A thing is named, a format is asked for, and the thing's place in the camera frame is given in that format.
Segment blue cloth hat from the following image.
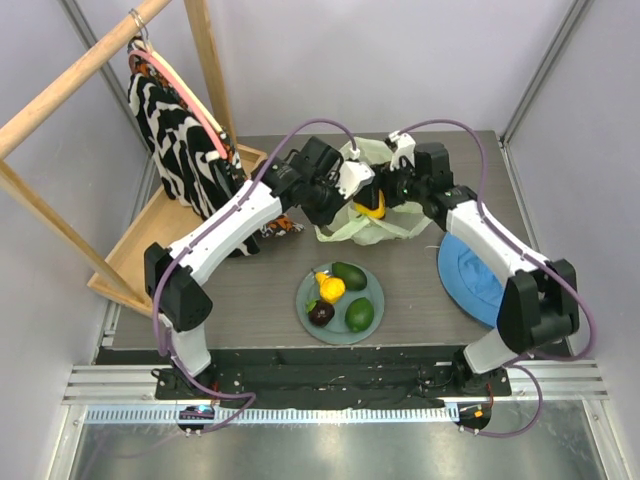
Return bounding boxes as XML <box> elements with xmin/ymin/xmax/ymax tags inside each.
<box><xmin>437</xmin><ymin>233</ymin><xmax>504</xmax><ymax>329</ymax></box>

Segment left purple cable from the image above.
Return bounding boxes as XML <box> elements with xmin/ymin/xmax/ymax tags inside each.
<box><xmin>153</xmin><ymin>118</ymin><xmax>361</xmax><ymax>434</ymax></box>

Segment pale green plastic bag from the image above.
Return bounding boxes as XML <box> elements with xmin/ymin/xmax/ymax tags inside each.
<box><xmin>315</xmin><ymin>137</ymin><xmax>431</xmax><ymax>246</ymax></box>

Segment fake dark green avocado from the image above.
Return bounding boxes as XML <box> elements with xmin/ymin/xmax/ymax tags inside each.
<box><xmin>331</xmin><ymin>262</ymin><xmax>368</xmax><ymax>291</ymax></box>

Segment fake yellow fruit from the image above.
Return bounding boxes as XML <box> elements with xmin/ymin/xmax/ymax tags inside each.
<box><xmin>354</xmin><ymin>190</ymin><xmax>386</xmax><ymax>219</ymax></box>

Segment fake green fruit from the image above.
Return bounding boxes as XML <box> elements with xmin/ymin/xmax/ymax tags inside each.
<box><xmin>345</xmin><ymin>297</ymin><xmax>375</xmax><ymax>333</ymax></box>

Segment white cable duct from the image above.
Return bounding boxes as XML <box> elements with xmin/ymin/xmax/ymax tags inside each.
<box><xmin>84</xmin><ymin>404</ymin><xmax>459</xmax><ymax>426</ymax></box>

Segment fake yellow pepper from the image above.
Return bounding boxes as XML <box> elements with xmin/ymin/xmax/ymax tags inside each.
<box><xmin>314</xmin><ymin>272</ymin><xmax>346</xmax><ymax>304</ymax></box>

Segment purple cable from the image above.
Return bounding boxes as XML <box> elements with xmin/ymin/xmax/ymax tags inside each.
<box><xmin>387</xmin><ymin>118</ymin><xmax>599</xmax><ymax>439</ymax></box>
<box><xmin>153</xmin><ymin>118</ymin><xmax>361</xmax><ymax>434</ymax></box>

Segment orange camouflage patterned cloth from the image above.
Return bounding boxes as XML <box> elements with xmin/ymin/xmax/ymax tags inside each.
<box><xmin>134</xmin><ymin>52</ymin><xmax>305</xmax><ymax>239</ymax></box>

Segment pink clothes hanger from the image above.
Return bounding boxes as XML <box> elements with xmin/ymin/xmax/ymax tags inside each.
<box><xmin>129</xmin><ymin>49</ymin><xmax>229</xmax><ymax>160</ymax></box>

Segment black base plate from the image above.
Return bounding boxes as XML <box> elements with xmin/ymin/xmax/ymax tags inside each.
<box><xmin>94</xmin><ymin>344</ymin><xmax>571</xmax><ymax>409</ymax></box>

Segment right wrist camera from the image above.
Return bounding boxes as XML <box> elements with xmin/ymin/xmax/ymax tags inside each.
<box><xmin>384</xmin><ymin>131</ymin><xmax>416</xmax><ymax>171</ymax></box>

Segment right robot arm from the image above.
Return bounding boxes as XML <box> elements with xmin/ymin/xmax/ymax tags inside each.
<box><xmin>356</xmin><ymin>135</ymin><xmax>579</xmax><ymax>395</ymax></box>

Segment wooden clothes rack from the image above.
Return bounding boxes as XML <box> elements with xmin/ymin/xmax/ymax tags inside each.
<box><xmin>0</xmin><ymin>0</ymin><xmax>270</xmax><ymax>327</ymax></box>

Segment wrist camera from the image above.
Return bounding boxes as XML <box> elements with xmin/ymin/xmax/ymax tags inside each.
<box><xmin>336</xmin><ymin>160</ymin><xmax>375</xmax><ymax>200</ymax></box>
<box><xmin>384</xmin><ymin>131</ymin><xmax>416</xmax><ymax>171</ymax></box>

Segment black white patterned garment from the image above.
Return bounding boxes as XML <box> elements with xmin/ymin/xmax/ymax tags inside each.
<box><xmin>127</xmin><ymin>74</ymin><xmax>261</xmax><ymax>259</ymax></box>

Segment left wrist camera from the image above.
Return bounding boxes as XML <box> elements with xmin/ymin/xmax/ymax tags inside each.
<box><xmin>336</xmin><ymin>160</ymin><xmax>375</xmax><ymax>200</ymax></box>

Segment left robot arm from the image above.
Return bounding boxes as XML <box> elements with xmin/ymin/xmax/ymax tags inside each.
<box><xmin>144</xmin><ymin>137</ymin><xmax>360</xmax><ymax>399</ymax></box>

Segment cream clothes hanger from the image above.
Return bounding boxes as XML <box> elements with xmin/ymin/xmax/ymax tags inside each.
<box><xmin>142</xmin><ymin>46</ymin><xmax>223</xmax><ymax>134</ymax></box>

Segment fake dark plum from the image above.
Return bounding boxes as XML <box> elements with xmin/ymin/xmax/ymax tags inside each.
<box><xmin>306</xmin><ymin>299</ymin><xmax>335</xmax><ymax>328</ymax></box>

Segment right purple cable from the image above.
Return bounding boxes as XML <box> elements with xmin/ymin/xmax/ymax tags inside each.
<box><xmin>387</xmin><ymin>118</ymin><xmax>599</xmax><ymax>439</ymax></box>

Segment grey-blue round plate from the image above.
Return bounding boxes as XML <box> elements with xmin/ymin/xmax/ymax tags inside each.
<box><xmin>295</xmin><ymin>262</ymin><xmax>385</xmax><ymax>345</ymax></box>

